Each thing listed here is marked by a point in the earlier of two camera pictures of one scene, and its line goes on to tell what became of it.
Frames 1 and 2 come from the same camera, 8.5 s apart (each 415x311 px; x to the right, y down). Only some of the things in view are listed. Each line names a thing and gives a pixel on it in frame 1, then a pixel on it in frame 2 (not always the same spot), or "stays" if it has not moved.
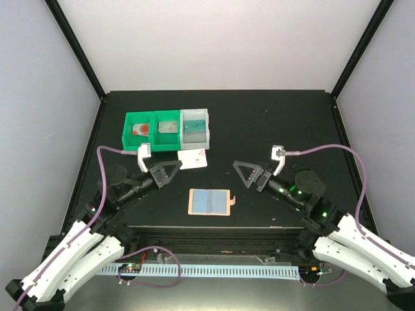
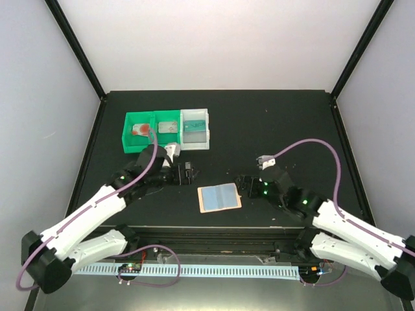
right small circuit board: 310,271 stays
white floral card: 192,159 to 168,127
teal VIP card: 194,126 stays
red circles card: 141,129 stays
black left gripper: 159,174 to 180,181
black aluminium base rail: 264,241 stays
